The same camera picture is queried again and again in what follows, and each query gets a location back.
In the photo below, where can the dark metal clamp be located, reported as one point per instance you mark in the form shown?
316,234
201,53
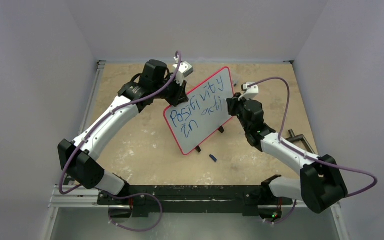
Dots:
300,138

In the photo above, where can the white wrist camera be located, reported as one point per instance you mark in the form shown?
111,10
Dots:
185,69
250,90

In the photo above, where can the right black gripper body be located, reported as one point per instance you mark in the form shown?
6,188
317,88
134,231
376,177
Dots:
232,106

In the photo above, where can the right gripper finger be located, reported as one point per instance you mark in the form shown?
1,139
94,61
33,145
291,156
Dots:
232,109
232,101

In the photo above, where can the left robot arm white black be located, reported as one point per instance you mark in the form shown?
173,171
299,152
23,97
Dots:
78,157

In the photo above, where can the black board foot clip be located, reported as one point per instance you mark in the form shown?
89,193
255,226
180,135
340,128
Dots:
221,129
198,149

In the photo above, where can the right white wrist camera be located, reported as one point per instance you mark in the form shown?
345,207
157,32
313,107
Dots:
250,90

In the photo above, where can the blue marker cap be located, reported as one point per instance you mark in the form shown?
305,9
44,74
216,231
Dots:
213,158

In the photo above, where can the red framed whiteboard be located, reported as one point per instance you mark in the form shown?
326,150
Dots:
192,122

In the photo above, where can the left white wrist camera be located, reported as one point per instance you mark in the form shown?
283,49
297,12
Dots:
185,69

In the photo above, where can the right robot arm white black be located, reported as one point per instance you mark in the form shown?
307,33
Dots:
320,183

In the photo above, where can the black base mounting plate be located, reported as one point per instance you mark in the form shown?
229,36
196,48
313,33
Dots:
247,200

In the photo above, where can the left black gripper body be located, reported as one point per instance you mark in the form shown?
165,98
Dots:
172,92

